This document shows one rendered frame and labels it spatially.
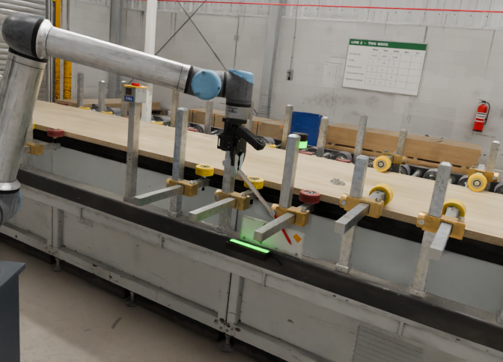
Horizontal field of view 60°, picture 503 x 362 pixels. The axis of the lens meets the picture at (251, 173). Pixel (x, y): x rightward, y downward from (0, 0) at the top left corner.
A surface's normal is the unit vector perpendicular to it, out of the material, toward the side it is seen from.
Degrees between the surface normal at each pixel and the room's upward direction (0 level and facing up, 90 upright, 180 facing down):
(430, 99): 90
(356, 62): 90
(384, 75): 90
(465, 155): 90
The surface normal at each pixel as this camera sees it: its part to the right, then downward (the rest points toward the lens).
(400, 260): -0.49, 0.15
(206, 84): 0.19, 0.26
